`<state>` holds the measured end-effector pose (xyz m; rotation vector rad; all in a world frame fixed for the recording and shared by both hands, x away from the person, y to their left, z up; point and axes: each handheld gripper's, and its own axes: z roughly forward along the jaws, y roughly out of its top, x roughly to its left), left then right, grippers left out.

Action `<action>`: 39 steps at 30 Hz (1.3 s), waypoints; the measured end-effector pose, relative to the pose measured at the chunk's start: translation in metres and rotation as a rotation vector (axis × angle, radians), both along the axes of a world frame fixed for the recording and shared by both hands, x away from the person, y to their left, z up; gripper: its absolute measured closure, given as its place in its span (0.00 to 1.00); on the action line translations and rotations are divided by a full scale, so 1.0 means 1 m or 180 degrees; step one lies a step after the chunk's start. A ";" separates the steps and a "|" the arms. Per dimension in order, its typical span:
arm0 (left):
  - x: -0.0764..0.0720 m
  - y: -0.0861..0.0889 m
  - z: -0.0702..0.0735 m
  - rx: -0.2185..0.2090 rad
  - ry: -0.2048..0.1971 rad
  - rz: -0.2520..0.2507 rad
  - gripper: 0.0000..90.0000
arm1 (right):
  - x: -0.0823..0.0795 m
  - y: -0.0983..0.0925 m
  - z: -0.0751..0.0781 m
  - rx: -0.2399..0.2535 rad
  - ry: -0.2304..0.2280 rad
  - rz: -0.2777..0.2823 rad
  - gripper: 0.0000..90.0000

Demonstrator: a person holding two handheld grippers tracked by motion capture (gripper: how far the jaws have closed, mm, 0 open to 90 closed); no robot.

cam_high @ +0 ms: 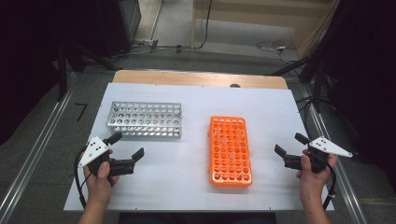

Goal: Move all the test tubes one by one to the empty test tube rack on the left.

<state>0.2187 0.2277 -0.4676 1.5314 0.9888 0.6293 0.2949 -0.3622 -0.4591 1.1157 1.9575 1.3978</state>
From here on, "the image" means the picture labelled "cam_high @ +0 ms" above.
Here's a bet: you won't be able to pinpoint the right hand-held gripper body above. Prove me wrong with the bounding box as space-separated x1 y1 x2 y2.
283 135 359 175

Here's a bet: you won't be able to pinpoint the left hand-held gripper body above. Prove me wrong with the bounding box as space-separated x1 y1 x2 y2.
78 135 136 188

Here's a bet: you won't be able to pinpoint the silver metal test tube rack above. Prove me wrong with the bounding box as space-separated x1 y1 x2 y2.
106 101 183 138

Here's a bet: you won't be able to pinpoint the orange plastic test tube rack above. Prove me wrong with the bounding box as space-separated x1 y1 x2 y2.
207 115 254 189

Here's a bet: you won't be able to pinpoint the person's left hand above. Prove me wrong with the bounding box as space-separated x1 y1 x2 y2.
83 148 120 204

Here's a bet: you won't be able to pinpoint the person's right hand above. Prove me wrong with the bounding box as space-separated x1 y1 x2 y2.
295 148 339 203

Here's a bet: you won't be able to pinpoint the white board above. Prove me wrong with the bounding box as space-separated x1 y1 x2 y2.
64 82 335 213

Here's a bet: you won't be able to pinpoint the black metal stand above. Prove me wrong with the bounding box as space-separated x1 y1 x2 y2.
270 55 328 114
55 43 120 102

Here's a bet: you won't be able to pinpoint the dark curtain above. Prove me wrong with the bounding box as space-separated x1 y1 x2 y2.
311 0 396 194
0 0 104 147

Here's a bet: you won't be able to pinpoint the wooden table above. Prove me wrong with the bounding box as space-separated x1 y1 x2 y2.
111 69 289 91

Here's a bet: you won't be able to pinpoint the dark cabinet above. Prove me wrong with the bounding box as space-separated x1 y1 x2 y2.
92 0 143 59

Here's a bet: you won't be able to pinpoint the light wooden partition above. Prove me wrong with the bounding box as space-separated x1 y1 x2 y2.
191 0 340 60

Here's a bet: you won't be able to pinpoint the left hand-held gripper black cable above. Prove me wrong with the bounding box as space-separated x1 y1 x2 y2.
74 145 94 209

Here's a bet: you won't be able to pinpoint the hand-held gripper black cable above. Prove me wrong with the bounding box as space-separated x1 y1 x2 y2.
74 145 94 209
321 161 338 212

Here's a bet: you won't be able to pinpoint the black floor cables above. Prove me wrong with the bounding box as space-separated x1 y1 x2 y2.
295 94 316 133

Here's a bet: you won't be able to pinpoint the right hand-held gripper black cable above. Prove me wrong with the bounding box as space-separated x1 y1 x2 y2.
321 161 338 212

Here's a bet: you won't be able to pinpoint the metal floor rail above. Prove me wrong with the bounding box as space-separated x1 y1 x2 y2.
298 87 369 224
0 73 78 220

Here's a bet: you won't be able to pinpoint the white floor cable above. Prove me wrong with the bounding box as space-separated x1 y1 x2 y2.
255 39 293 64

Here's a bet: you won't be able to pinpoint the grey floor cable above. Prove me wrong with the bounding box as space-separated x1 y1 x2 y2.
118 38 192 59

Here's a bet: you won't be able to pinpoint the black hanging cable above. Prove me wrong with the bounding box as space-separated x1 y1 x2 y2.
192 0 214 50

